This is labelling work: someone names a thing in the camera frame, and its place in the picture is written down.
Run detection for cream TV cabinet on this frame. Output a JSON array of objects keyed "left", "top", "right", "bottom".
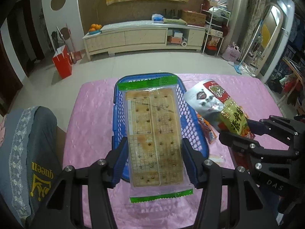
[{"left": 83, "top": 20, "right": 206, "bottom": 60}]

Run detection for silver standing air conditioner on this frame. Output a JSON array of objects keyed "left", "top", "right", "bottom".
[{"left": 220, "top": 0, "right": 249, "bottom": 53}]

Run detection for broom and dustpan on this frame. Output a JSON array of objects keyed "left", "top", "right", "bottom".
[{"left": 56, "top": 24, "right": 82, "bottom": 64}]

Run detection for pink shopping bag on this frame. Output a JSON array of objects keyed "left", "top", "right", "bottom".
[{"left": 222, "top": 42, "right": 241, "bottom": 63}]

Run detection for green folded cloth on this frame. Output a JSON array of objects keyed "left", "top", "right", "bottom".
[{"left": 163, "top": 18, "right": 188, "bottom": 25}]

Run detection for orange Alpenliebe candy stick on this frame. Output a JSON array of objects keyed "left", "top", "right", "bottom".
[{"left": 197, "top": 113, "right": 217, "bottom": 144}]

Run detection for red green nut pouch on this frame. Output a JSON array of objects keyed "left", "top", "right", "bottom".
[{"left": 184, "top": 79, "right": 255, "bottom": 139}]

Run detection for pink quilted tablecloth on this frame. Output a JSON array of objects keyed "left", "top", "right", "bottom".
[{"left": 63, "top": 74, "right": 287, "bottom": 228}]

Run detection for grey sofa with lace cover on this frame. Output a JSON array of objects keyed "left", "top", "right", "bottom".
[{"left": 1, "top": 106, "right": 62, "bottom": 228}]

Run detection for red paper bag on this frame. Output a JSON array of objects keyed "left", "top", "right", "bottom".
[{"left": 52, "top": 45, "right": 72, "bottom": 79}]

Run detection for wafer cracker clear pack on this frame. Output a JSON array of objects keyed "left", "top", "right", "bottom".
[{"left": 208, "top": 155, "right": 225, "bottom": 164}]

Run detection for cracker pack green ends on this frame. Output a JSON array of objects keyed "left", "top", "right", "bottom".
[{"left": 118, "top": 75, "right": 193, "bottom": 203}]

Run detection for white wire shelf rack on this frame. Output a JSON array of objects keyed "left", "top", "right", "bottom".
[{"left": 200, "top": 0, "right": 231, "bottom": 55}]

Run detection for plate of oranges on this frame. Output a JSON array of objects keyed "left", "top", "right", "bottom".
[{"left": 88, "top": 24, "right": 102, "bottom": 34}]

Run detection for blue tissue pack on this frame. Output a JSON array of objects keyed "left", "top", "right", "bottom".
[{"left": 152, "top": 14, "right": 164, "bottom": 23}]

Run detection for blue plastic basket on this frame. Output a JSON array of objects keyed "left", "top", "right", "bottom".
[{"left": 111, "top": 72, "right": 210, "bottom": 181}]

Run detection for arched standing mirror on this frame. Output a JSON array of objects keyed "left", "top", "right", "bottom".
[{"left": 250, "top": 3, "right": 284, "bottom": 77}]

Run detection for brown cardboard box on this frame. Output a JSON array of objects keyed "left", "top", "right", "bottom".
[{"left": 181, "top": 10, "right": 207, "bottom": 27}]

